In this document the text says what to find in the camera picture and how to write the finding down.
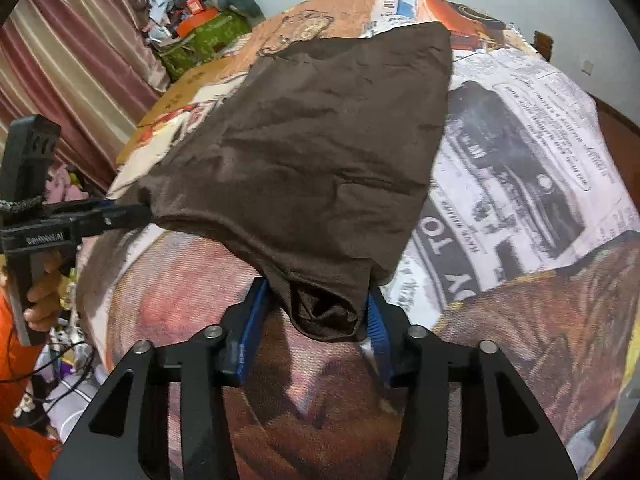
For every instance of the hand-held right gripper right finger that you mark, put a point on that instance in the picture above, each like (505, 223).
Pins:
(380, 330)

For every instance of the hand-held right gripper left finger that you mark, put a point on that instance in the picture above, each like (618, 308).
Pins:
(252, 310)

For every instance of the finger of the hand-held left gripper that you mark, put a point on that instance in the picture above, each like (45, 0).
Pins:
(112, 207)
(125, 224)

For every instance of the brown t-shirt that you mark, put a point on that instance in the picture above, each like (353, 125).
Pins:
(325, 160)

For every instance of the person's left hand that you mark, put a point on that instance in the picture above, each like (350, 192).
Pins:
(42, 295)

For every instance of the striped red curtain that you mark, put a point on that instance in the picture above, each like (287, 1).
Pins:
(75, 60)

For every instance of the green patterned storage box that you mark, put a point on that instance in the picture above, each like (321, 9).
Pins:
(200, 42)

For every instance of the orange box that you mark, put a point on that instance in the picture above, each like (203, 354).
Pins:
(197, 22)

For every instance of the bed with patterned sheet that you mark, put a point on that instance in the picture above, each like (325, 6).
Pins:
(525, 185)

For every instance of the person's orange clothing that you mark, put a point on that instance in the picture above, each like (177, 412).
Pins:
(25, 452)

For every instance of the wooden bed post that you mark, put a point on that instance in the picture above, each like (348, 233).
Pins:
(543, 46)

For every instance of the white wall outlet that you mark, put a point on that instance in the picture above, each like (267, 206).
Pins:
(588, 67)

